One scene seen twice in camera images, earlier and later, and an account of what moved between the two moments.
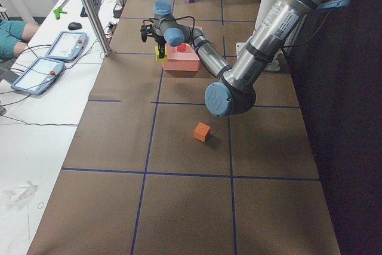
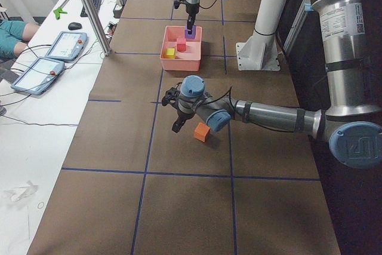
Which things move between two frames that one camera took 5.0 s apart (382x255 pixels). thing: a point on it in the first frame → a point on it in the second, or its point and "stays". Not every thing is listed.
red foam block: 181,48 stays
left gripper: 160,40 → 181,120
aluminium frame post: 91,11 stays
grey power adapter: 117,10 stays
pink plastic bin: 182,58 stays
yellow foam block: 161,48 → 170,53
